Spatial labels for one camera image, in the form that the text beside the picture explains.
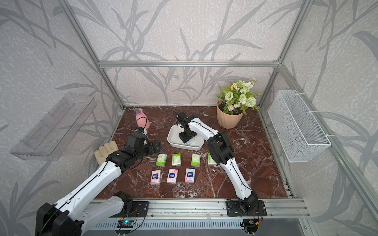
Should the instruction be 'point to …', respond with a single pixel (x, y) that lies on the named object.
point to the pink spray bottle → (141, 119)
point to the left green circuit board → (125, 223)
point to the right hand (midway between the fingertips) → (186, 137)
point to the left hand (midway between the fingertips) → (154, 144)
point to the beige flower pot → (226, 120)
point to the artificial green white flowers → (239, 95)
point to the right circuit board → (250, 225)
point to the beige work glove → (104, 151)
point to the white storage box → (175, 141)
